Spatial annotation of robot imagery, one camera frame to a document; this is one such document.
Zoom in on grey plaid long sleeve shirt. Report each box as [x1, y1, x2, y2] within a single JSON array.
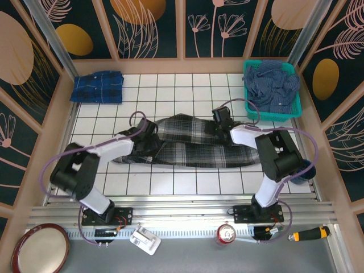
[[113, 113, 258, 169]]

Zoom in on blue dotted crumpled shirts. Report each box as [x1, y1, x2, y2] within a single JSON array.
[[243, 60, 301, 115]]

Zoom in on teal plastic basket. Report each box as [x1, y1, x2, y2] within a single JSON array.
[[243, 59, 303, 123]]

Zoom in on blue plaid folded shirt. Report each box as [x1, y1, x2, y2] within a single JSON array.
[[69, 70, 125, 105]]

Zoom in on dark blue bowl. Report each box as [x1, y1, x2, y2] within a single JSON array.
[[291, 159, 317, 186]]

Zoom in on black connector strip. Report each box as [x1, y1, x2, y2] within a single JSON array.
[[94, 229, 119, 238]]

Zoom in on red soda can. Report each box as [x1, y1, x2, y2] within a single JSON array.
[[217, 224, 237, 245]]

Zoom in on yellow black screwdriver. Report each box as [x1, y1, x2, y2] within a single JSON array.
[[288, 226, 333, 242]]

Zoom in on round red-rimmed plate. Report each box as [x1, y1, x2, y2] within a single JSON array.
[[11, 223, 70, 273]]

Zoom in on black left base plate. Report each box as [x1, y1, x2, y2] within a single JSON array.
[[81, 207, 134, 226]]

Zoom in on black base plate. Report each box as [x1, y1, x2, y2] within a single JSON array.
[[81, 207, 134, 226], [233, 204, 284, 224]]

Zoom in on aluminium mounting rail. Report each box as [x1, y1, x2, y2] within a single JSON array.
[[27, 195, 341, 242]]

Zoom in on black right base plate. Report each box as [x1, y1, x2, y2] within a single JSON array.
[[233, 204, 284, 224]]

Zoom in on white plastic bracket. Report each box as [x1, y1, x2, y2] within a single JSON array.
[[129, 224, 162, 255]]

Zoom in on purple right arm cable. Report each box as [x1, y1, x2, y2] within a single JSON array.
[[220, 98, 319, 244]]

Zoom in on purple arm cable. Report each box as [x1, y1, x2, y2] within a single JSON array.
[[41, 110, 149, 246], [220, 98, 319, 244]]

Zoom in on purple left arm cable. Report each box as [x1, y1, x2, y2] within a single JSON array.
[[41, 110, 149, 246]]

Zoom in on aluminium corner post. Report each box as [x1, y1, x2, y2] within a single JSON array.
[[286, 0, 331, 68], [23, 0, 78, 76]]

